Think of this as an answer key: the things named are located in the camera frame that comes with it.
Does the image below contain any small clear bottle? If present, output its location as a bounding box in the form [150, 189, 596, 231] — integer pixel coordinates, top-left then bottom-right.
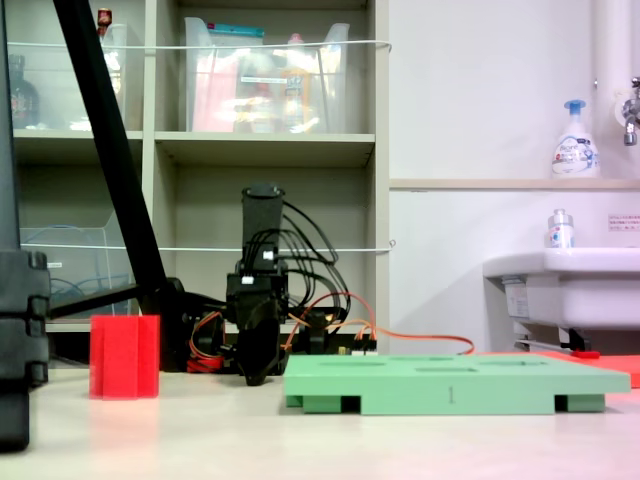
[546, 208, 575, 250]

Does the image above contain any white sink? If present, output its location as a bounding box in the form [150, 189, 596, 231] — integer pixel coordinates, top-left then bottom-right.
[482, 247, 640, 352]

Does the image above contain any bottle with red gold cap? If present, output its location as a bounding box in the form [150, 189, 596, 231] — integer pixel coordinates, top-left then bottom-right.
[96, 7, 124, 96]

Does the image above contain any green shape hole board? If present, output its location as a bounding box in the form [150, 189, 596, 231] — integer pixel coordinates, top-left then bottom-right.
[283, 353, 632, 416]

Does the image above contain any thin black wire bundle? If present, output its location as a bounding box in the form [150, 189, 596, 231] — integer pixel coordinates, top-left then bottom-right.
[277, 199, 352, 329]

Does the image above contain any spray bottle with pink cap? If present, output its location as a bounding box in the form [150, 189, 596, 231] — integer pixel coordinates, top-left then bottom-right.
[281, 32, 315, 133]

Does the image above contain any white foam soap bottle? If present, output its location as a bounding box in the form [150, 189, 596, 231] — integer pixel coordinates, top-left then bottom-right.
[551, 98, 601, 180]

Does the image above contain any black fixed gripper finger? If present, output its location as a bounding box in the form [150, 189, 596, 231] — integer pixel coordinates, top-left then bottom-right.
[238, 304, 281, 386]

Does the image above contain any black notched tripod leg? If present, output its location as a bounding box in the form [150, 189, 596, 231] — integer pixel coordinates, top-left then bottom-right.
[0, 0, 51, 454]

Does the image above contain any clear plastic storage bin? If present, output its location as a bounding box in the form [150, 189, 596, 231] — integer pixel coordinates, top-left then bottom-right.
[19, 209, 137, 312]
[7, 22, 132, 132]
[183, 17, 351, 135]

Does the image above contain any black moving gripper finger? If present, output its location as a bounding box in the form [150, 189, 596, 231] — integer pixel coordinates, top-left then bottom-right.
[272, 319, 291, 374]

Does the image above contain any red cross columnar block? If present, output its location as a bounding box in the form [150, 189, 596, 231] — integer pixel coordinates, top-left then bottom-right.
[89, 313, 162, 401]

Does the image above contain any black tripod with long legs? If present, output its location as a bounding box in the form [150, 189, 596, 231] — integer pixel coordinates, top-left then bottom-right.
[47, 0, 186, 374]

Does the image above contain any white wall label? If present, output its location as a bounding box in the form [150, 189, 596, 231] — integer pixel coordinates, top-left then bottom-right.
[607, 213, 640, 232]

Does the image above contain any metal faucet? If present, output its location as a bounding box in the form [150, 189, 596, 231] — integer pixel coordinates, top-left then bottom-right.
[612, 77, 640, 147]

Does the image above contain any dark glass bottle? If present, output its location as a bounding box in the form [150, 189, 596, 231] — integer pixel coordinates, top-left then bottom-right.
[7, 53, 41, 130]

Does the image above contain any white cord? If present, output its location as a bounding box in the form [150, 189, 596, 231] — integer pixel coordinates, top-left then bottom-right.
[7, 39, 393, 54]

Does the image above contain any pink flat pack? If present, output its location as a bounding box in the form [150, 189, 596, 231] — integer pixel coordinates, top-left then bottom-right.
[192, 69, 237, 133]

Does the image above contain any beige shelf unit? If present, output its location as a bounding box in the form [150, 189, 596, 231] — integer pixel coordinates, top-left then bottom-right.
[0, 0, 392, 335]

